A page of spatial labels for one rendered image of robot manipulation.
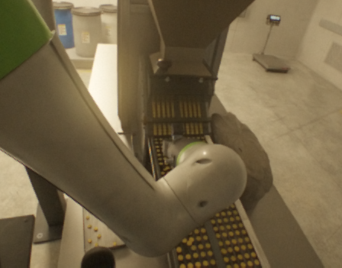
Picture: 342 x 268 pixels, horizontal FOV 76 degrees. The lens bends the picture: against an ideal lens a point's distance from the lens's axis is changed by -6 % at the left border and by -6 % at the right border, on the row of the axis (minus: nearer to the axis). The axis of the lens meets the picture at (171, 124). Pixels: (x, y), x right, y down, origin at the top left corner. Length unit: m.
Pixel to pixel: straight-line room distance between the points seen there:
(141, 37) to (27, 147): 0.82
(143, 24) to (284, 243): 0.92
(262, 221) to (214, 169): 0.54
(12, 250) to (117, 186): 0.42
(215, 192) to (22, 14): 0.31
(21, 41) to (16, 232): 0.54
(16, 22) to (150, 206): 0.25
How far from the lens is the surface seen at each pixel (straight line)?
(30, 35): 0.21
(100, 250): 0.67
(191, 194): 0.36
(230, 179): 0.37
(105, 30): 3.79
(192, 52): 0.79
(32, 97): 0.20
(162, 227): 0.36
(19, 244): 0.66
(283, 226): 0.90
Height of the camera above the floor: 1.47
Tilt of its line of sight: 36 degrees down
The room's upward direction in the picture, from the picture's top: 9 degrees clockwise
